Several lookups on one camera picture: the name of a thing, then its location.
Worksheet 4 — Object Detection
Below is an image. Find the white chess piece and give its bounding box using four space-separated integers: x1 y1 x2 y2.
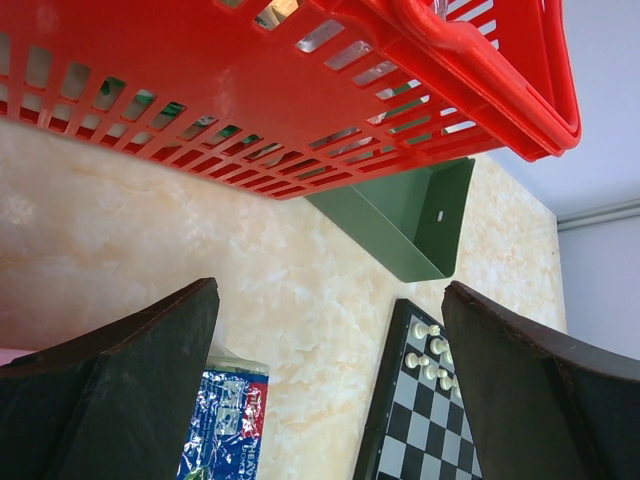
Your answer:
422 364 448 380
404 352 430 369
411 322 441 340

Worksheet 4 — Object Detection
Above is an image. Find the pink open drawer box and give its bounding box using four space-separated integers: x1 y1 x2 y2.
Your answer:
0 348 32 366

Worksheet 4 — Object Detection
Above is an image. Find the dark green open box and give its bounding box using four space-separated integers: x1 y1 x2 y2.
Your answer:
307 158 475 283

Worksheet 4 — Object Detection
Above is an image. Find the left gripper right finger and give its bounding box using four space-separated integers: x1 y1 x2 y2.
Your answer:
442 281 639 479

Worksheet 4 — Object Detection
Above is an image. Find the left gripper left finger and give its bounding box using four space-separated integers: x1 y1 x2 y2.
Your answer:
1 278 219 479

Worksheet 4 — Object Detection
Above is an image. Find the black white chess board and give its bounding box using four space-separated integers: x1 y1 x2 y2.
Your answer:
353 299 483 480

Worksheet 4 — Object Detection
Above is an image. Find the red plastic shopping basket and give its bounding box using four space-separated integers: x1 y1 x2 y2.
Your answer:
1 1 581 200

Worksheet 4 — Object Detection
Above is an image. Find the blue green packaged item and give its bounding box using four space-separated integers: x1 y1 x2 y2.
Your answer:
176 343 269 480

